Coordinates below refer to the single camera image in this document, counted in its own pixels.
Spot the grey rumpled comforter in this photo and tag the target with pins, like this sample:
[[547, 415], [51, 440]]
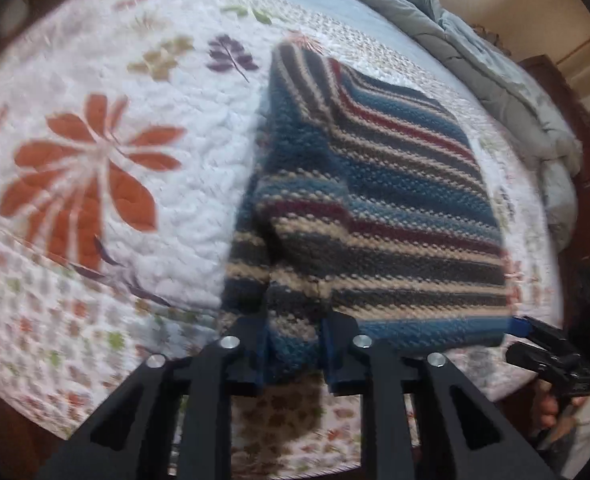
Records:
[[510, 95]]

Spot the person's right hand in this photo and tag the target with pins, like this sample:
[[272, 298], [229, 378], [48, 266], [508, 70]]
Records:
[[545, 410]]

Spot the dark wooden headboard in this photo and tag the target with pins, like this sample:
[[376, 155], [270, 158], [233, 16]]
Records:
[[576, 256]]

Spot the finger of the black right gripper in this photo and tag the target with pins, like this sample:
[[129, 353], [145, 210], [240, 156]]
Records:
[[527, 327]]

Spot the striped blue knit sweater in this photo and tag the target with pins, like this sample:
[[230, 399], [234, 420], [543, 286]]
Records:
[[366, 199]]

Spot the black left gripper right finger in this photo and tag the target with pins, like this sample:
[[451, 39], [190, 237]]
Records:
[[421, 418]]

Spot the floral white quilt bedspread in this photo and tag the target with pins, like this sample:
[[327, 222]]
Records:
[[128, 134]]

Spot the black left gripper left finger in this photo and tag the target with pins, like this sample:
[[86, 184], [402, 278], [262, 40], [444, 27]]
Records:
[[170, 419]]

